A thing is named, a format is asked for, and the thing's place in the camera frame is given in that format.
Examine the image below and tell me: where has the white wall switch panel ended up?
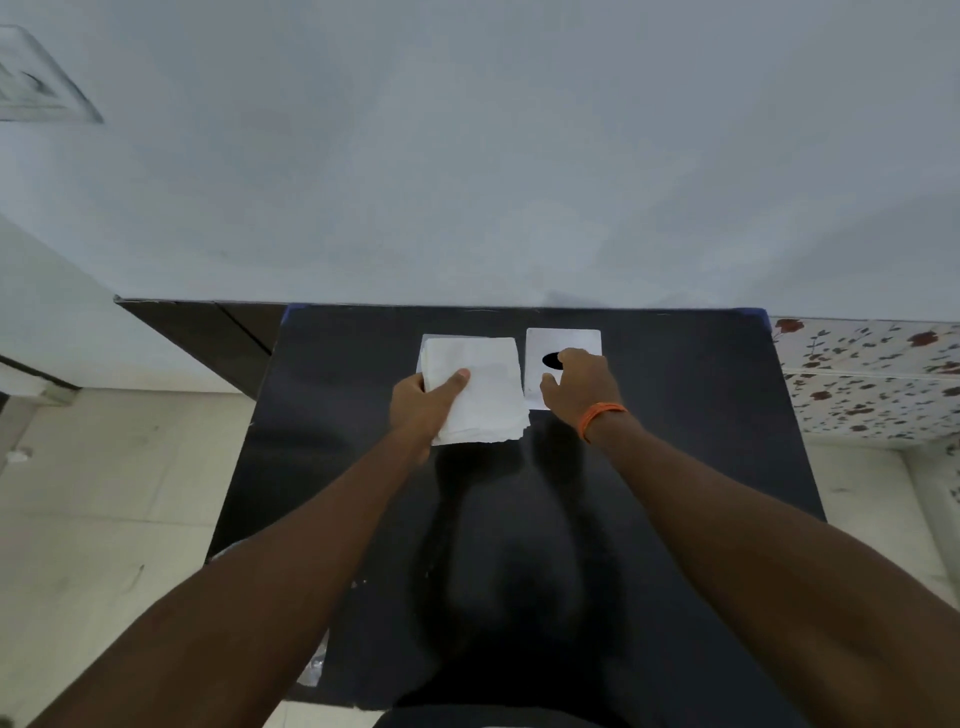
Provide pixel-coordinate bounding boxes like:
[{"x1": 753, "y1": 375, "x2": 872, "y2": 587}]
[{"x1": 0, "y1": 24, "x2": 105, "y2": 125}]

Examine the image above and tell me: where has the person's left hand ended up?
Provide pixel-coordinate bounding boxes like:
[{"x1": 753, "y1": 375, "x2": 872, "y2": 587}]
[{"x1": 388, "y1": 367, "x2": 472, "y2": 465}]

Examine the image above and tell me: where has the person's right hand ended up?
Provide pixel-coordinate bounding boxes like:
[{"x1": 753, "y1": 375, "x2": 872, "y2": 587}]
[{"x1": 539, "y1": 347, "x2": 628, "y2": 438}]

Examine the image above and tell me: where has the stack of white tissues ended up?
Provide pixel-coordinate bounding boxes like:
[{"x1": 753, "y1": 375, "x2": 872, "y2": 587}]
[{"x1": 416, "y1": 335, "x2": 531, "y2": 448}]

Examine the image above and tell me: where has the person's left forearm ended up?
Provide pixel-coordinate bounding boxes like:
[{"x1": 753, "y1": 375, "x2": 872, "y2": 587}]
[{"x1": 29, "y1": 427, "x2": 435, "y2": 728}]

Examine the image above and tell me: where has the floral patterned tiled ledge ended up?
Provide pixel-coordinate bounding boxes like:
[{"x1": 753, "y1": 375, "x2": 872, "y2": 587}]
[{"x1": 770, "y1": 317, "x2": 960, "y2": 505}]

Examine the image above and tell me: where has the white tissue box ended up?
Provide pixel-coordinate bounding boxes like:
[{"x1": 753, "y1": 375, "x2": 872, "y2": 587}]
[{"x1": 523, "y1": 327, "x2": 604, "y2": 412}]

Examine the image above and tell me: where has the person's right forearm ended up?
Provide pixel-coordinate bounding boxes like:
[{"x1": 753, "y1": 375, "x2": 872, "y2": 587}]
[{"x1": 588, "y1": 410, "x2": 960, "y2": 728}]

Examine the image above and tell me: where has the black table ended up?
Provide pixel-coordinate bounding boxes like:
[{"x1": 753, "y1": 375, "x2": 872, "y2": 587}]
[{"x1": 113, "y1": 297, "x2": 291, "y2": 400}]

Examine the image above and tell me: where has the orange thread wristband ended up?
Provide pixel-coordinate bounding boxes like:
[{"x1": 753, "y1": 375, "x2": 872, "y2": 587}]
[{"x1": 578, "y1": 401, "x2": 630, "y2": 444}]

